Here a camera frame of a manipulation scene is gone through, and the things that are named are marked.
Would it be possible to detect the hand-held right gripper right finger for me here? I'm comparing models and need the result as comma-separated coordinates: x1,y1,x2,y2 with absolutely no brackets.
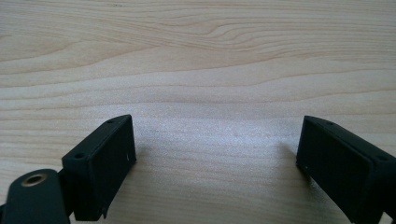
295,115,396,224

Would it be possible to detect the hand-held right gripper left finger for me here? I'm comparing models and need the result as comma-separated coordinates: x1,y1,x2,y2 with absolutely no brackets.
61,114,137,222

